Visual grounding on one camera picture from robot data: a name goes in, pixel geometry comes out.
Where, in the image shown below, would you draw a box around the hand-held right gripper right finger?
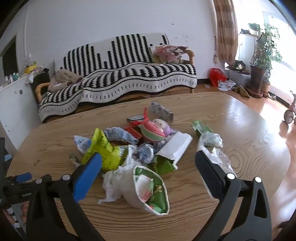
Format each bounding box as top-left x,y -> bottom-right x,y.
195,150 -> 273,241

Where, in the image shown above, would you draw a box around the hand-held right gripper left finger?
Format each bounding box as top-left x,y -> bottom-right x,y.
26,153 -> 104,241

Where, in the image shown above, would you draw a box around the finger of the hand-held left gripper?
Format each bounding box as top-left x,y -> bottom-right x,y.
6,172 -> 32,185
0,183 -> 34,194

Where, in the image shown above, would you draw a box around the white green snack bag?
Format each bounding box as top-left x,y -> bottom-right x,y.
120,165 -> 170,216

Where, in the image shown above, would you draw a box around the white carton with green inside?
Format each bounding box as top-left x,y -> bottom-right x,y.
154,133 -> 193,175

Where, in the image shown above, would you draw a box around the red cardboard box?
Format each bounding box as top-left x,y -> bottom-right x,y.
125,125 -> 142,139

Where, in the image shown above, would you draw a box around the crumpled clear plastic wrap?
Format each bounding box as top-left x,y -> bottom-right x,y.
208,147 -> 237,179
197,132 -> 223,153

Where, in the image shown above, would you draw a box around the white crumpled tissue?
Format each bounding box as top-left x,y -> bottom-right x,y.
98,146 -> 139,204

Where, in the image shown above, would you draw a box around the yellow-green snack packet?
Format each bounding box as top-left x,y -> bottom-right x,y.
81,135 -> 126,173

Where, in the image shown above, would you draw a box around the green carton piece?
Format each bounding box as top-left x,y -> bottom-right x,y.
191,120 -> 214,137

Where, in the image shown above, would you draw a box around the purple plush toy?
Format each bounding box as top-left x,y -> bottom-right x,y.
153,119 -> 177,137

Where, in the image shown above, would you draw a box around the balled blue-white wrapper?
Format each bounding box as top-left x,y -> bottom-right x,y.
136,144 -> 155,164

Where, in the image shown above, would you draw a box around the white low cabinet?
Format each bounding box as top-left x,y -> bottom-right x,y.
0,72 -> 42,149

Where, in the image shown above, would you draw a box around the grey patterned packet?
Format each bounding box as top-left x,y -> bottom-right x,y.
150,102 -> 174,120

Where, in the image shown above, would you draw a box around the brown paper bag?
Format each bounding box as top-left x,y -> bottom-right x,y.
232,85 -> 251,98

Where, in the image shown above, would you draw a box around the scattered white papers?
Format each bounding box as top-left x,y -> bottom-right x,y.
217,80 -> 235,91

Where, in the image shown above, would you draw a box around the brown bundled cloth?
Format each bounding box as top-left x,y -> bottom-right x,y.
47,69 -> 82,93

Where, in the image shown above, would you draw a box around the red plastic bag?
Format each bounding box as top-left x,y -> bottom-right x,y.
209,68 -> 228,87

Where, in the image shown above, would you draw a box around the pink tricycle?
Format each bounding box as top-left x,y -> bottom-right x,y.
284,91 -> 296,124

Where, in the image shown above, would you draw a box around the black bag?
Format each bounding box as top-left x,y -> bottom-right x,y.
30,68 -> 50,93

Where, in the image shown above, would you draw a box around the grey low bench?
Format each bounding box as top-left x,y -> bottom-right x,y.
224,60 -> 251,87

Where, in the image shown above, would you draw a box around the black white striped blanket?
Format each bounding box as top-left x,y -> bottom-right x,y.
38,34 -> 197,122

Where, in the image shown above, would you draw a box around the tall potted plant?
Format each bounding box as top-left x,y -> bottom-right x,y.
246,23 -> 282,93

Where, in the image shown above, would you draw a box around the pink printed pillow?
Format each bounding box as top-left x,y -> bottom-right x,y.
151,45 -> 189,64

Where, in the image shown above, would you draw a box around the tall white cabinet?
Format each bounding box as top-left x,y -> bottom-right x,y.
238,29 -> 259,65

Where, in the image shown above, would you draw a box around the brown patterned curtain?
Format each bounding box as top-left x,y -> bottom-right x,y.
213,0 -> 238,66

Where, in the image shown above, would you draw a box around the wooden frame sofa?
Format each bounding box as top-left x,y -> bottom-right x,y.
35,34 -> 198,123

